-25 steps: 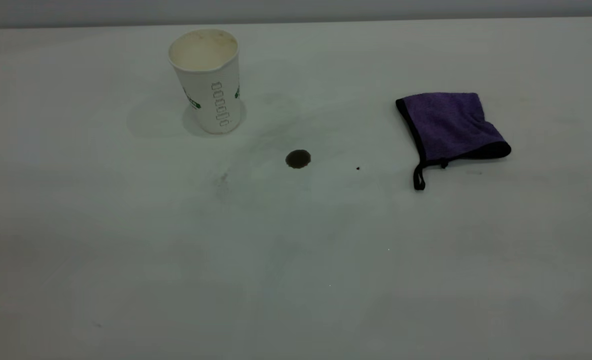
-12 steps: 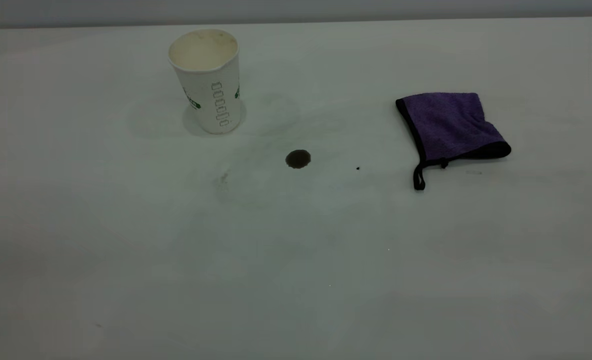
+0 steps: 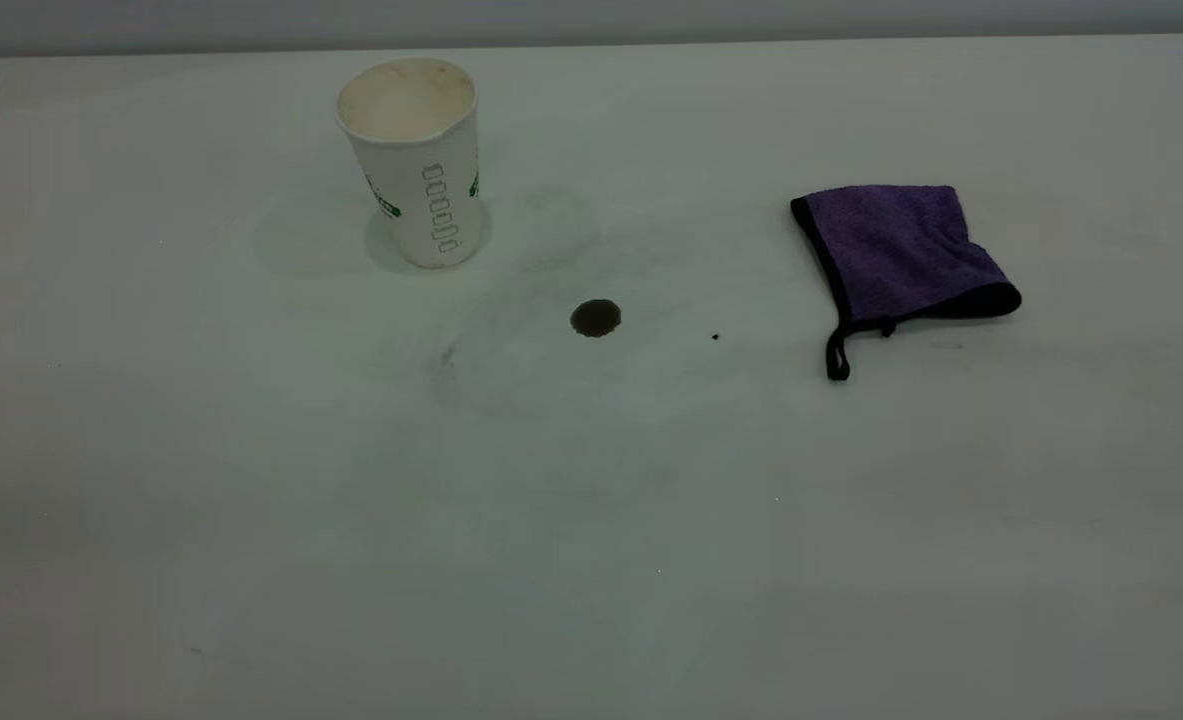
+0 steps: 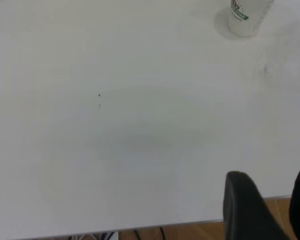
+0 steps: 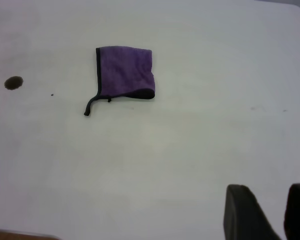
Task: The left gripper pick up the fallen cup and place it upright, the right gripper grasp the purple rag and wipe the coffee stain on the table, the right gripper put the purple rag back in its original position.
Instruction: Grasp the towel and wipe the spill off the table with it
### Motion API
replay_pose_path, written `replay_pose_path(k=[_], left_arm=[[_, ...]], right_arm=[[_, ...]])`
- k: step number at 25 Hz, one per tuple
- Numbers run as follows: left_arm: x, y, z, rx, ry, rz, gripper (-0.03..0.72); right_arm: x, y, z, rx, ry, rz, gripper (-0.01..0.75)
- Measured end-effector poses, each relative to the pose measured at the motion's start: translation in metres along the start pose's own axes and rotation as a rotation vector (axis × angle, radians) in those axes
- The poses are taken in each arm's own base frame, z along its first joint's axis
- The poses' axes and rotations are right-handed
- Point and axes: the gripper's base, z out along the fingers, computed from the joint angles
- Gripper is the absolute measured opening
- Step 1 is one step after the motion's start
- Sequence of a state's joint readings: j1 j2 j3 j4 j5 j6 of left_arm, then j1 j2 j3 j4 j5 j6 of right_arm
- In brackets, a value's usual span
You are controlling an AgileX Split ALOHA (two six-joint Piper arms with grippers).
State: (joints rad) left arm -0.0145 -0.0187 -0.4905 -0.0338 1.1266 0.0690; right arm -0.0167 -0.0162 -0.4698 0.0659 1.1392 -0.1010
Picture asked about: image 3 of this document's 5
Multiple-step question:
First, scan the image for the purple cloth with black trim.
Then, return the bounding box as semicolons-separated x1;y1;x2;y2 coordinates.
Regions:
790;184;1023;382

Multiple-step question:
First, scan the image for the dark coffee spill spot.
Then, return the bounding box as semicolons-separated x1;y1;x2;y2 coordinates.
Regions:
570;299;623;338

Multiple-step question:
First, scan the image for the white paper coffee cup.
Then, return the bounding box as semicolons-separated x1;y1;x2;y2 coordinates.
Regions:
336;57;482;269

